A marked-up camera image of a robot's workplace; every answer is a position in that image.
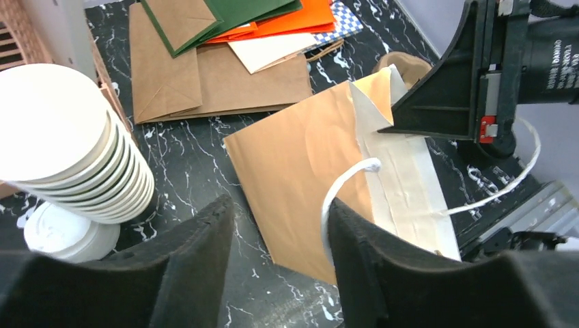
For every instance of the white paper bag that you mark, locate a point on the white paper bag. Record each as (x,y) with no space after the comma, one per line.
(261,53)

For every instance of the cardboard two-cup carrier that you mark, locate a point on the cardboard two-cup carrier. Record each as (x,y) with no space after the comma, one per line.
(411,68)

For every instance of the tan paper bag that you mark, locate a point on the tan paper bag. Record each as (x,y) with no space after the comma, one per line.
(331,145)

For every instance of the brown kraft paper bag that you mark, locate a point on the brown kraft paper bag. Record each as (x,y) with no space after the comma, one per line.
(204,82)

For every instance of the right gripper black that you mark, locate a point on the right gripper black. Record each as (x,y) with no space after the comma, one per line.
(530,56)

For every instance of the pink desk file organizer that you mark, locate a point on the pink desk file organizer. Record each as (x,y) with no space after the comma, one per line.
(24,46)

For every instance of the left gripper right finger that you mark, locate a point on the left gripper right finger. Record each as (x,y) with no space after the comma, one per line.
(384,281)

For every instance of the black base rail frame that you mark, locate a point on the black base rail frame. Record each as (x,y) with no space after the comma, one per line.
(551,209)

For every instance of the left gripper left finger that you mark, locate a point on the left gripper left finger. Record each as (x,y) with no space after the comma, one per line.
(174,280)

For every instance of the stack of white lids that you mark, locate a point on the stack of white lids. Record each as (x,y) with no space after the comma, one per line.
(63,235)

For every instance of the white folder in organizer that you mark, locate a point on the white folder in organizer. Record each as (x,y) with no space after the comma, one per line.
(63,29)

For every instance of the stack of paper cups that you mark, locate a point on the stack of paper cups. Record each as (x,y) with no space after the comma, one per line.
(62,142)

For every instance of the dark green paper bag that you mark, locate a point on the dark green paper bag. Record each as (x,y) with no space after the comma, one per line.
(185,24)

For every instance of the orange paper bag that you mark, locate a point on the orange paper bag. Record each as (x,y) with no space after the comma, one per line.
(315,16)

